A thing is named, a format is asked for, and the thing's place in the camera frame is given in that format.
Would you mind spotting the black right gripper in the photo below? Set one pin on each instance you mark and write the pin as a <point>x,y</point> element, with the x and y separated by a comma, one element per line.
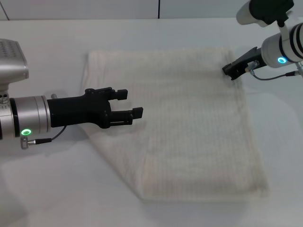
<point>248,61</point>

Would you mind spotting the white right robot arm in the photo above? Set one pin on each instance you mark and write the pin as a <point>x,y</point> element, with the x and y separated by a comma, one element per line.
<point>284,47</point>

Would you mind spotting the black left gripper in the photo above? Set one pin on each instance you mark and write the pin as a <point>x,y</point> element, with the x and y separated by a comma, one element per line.
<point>75,111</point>

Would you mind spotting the cream white ribbed towel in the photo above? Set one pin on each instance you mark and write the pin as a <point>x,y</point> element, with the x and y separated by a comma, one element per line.
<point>189,123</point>

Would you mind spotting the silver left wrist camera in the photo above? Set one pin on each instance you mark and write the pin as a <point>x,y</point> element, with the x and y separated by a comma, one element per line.
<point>11,63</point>

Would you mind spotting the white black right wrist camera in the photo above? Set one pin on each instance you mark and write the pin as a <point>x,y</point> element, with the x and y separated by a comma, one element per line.
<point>262,9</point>

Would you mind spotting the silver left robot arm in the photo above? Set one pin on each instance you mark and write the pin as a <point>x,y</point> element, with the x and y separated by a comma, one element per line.
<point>28,116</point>

